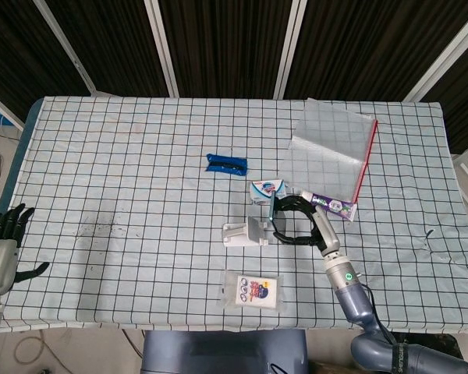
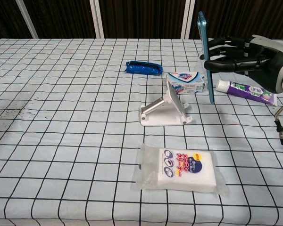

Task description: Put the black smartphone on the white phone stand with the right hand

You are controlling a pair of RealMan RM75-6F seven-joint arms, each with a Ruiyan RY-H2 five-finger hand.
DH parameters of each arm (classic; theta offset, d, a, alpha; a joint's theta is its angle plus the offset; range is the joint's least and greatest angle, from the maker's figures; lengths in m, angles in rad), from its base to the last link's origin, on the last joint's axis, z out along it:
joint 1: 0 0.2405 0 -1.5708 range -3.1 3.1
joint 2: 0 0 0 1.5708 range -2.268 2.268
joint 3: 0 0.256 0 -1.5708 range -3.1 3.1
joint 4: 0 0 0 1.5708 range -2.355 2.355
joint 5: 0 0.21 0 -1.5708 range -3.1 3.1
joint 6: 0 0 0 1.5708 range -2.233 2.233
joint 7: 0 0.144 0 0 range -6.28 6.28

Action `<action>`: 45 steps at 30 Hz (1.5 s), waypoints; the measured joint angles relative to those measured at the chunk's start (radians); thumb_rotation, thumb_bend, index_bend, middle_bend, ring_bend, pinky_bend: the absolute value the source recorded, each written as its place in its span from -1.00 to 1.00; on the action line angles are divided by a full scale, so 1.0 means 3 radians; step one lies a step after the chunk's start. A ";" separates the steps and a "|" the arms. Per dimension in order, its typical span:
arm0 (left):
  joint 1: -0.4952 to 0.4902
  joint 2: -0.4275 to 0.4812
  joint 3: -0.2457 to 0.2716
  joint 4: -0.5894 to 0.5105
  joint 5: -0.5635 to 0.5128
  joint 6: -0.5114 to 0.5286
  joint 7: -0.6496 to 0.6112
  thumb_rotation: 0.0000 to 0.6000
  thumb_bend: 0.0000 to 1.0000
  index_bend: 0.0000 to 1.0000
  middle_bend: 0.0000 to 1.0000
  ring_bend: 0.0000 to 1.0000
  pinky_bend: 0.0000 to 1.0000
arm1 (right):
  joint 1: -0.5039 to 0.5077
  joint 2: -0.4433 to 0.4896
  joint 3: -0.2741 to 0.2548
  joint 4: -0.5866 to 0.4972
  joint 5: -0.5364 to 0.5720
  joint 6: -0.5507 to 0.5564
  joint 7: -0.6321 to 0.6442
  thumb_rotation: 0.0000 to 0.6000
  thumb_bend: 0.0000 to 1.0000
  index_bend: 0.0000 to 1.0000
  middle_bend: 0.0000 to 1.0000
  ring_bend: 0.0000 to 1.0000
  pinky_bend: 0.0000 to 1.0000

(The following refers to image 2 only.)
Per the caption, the teal smartphone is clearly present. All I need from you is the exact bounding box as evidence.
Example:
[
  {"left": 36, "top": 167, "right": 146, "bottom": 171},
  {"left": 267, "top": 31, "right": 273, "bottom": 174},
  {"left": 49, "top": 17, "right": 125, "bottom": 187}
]
[{"left": 197, "top": 11, "right": 215, "bottom": 105}]

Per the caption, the white sponge in plastic pack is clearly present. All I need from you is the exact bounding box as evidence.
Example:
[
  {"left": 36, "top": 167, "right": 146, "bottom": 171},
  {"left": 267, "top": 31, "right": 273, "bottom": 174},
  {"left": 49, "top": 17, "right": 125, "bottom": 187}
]
[{"left": 131, "top": 144, "right": 230, "bottom": 197}]

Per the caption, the purple white toothpaste tube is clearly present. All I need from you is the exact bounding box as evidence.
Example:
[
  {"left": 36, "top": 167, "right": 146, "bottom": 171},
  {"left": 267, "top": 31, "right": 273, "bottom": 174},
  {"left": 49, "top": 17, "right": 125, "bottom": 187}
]
[{"left": 215, "top": 79, "right": 278, "bottom": 107}]

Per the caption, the blue plastic wrapped package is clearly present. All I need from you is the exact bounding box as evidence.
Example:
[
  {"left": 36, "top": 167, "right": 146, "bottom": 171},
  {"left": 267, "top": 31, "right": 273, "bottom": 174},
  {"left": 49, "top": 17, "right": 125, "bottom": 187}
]
[{"left": 124, "top": 60, "right": 163, "bottom": 76}]

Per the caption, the clear zip bag red seal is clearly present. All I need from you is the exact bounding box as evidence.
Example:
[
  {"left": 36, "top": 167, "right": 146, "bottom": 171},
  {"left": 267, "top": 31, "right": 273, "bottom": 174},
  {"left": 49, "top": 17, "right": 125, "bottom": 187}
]
[{"left": 193, "top": 38, "right": 258, "bottom": 88}]

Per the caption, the white black grid tablecloth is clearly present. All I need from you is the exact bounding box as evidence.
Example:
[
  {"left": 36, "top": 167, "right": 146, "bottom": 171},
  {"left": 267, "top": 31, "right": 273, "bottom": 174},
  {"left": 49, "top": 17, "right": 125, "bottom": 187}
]
[{"left": 0, "top": 38, "right": 283, "bottom": 226}]

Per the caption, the white blue soap box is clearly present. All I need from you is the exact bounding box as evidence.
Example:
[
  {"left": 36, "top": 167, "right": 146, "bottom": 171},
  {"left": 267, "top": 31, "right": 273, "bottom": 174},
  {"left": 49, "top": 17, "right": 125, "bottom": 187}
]
[{"left": 166, "top": 72, "right": 207, "bottom": 95}]

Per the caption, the white frame post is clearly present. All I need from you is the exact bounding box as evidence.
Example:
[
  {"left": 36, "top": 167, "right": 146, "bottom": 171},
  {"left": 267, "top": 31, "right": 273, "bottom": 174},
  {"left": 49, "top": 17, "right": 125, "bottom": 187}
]
[
  {"left": 180, "top": 0, "right": 196, "bottom": 40},
  {"left": 89, "top": 0, "right": 105, "bottom": 40},
  {"left": 15, "top": 0, "right": 39, "bottom": 40}
]

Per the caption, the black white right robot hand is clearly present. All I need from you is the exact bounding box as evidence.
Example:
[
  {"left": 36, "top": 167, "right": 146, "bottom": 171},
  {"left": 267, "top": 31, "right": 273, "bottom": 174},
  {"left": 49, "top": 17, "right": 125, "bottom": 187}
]
[{"left": 203, "top": 34, "right": 283, "bottom": 94}]

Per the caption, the white folding phone stand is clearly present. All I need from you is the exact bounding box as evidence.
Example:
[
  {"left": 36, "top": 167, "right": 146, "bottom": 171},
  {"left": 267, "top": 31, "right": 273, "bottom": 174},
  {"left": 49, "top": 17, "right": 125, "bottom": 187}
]
[{"left": 139, "top": 79, "right": 194, "bottom": 127}]

